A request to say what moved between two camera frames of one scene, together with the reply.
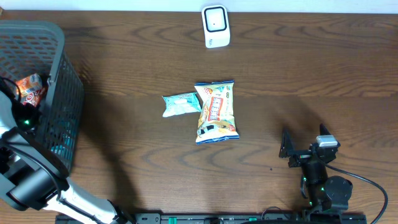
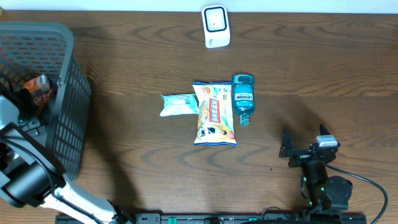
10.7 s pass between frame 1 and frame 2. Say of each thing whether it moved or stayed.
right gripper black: stayed
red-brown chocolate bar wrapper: moved
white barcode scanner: stayed
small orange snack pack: moved
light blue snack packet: stayed
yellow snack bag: stayed
